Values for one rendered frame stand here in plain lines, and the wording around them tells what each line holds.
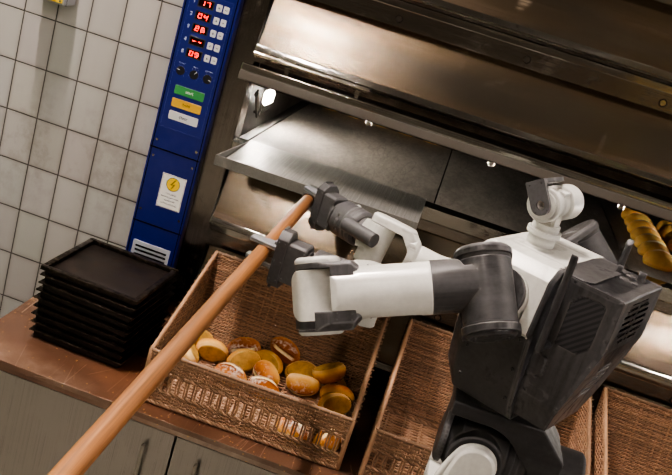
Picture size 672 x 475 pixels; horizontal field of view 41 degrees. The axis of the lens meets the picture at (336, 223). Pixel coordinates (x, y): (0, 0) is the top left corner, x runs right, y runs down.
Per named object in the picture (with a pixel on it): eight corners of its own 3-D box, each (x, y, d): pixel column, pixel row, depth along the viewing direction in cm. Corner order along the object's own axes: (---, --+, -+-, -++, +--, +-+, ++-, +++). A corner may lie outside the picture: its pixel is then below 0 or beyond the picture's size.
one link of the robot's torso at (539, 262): (614, 422, 175) (685, 259, 165) (541, 474, 148) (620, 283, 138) (487, 350, 191) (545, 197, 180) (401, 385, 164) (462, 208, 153)
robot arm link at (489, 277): (432, 335, 148) (514, 330, 148) (436, 325, 140) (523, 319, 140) (426, 267, 152) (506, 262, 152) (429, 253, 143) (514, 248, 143)
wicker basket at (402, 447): (380, 395, 269) (408, 314, 261) (560, 461, 263) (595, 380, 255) (353, 480, 223) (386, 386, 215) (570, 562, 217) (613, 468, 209)
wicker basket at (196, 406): (193, 328, 274) (214, 247, 266) (366, 389, 270) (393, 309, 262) (132, 399, 228) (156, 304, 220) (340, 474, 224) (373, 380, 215)
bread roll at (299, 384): (323, 378, 251) (319, 397, 249) (319, 384, 257) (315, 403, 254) (289, 369, 250) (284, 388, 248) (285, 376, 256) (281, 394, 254)
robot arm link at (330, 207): (314, 180, 214) (348, 200, 206) (341, 181, 221) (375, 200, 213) (300, 228, 217) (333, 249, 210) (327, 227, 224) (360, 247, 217)
